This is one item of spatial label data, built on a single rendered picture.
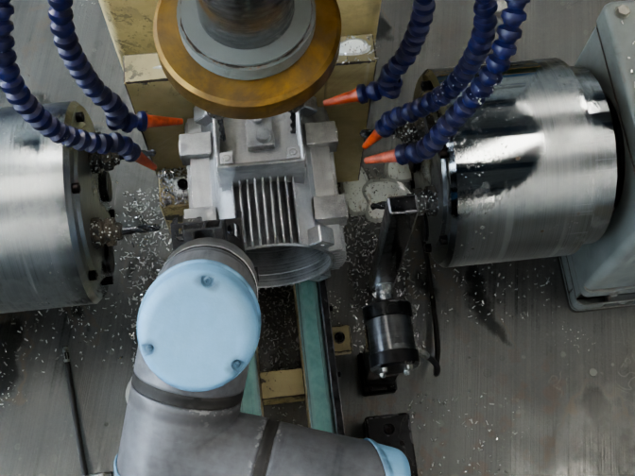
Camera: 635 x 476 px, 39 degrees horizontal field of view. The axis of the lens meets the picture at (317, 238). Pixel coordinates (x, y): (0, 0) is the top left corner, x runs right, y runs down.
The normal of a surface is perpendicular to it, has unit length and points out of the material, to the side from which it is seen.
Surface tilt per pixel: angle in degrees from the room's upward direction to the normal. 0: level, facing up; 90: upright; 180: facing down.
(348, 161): 90
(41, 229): 36
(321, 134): 0
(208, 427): 46
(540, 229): 66
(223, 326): 25
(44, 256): 51
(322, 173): 0
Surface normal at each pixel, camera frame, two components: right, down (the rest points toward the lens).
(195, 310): 0.09, 0.07
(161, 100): 0.11, 0.93
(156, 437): -0.28, 0.07
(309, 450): 0.11, -0.72
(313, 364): 0.02, -0.36
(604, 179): 0.09, 0.32
